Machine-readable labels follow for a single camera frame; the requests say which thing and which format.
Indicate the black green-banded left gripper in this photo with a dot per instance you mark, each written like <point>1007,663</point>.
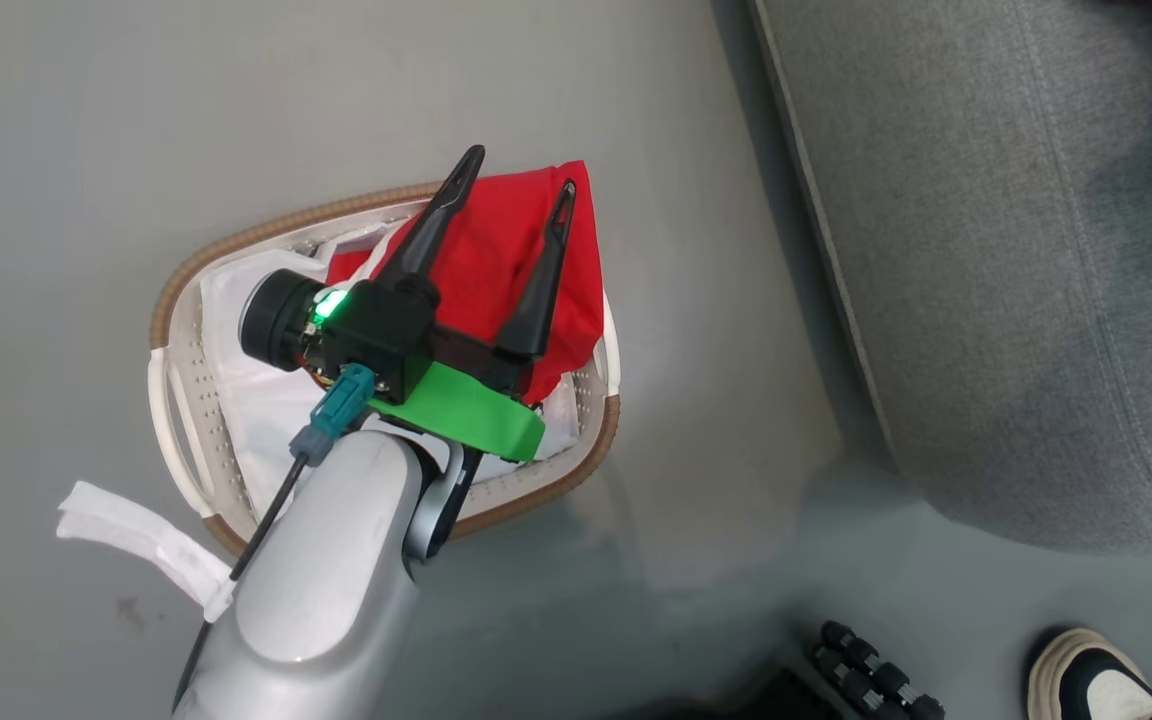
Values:
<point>466,410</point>

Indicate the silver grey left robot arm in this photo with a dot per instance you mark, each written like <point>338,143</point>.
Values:
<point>321,580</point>

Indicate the white laundry basket brown rim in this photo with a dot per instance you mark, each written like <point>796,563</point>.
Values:
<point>184,420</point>

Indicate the red garment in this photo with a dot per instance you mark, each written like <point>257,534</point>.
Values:
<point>496,240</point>

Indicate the white garment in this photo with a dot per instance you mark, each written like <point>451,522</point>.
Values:
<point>256,410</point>

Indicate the grey fabric sofa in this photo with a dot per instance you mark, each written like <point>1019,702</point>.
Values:
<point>986,250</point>

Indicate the black roller wheel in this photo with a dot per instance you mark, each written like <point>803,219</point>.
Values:
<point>871,670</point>

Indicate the white and black shoe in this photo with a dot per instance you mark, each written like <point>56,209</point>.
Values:
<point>1086,680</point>

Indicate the black wrist camera with lens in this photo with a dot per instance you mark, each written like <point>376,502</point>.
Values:
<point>376,325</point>

